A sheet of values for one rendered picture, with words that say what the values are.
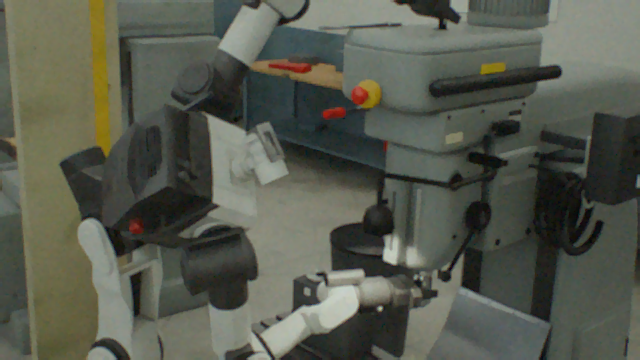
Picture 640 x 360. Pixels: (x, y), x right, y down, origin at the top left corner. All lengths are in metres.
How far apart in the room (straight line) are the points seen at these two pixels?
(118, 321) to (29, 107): 1.31
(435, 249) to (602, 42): 4.71
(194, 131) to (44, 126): 1.55
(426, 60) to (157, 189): 0.61
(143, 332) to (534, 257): 1.07
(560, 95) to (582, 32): 4.43
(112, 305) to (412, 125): 0.88
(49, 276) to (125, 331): 1.35
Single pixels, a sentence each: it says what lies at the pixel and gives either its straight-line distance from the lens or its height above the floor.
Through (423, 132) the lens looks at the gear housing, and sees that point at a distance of 1.78.
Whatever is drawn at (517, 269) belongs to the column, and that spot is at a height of 1.20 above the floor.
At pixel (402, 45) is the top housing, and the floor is 1.87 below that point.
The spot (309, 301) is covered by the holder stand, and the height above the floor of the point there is 1.06.
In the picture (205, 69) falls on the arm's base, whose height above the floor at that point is 1.79.
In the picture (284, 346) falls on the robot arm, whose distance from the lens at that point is 1.92.
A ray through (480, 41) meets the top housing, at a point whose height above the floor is 1.88.
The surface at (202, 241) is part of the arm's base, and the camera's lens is 1.72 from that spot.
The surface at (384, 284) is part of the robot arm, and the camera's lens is 1.97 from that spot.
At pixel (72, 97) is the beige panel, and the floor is 1.46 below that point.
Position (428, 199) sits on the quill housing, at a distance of 1.86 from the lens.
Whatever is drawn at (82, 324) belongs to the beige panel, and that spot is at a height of 0.49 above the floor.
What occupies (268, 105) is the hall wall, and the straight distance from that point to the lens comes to 9.27.
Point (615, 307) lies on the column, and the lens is 2.53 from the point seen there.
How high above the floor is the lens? 2.07
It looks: 16 degrees down
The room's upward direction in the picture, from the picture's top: 2 degrees clockwise
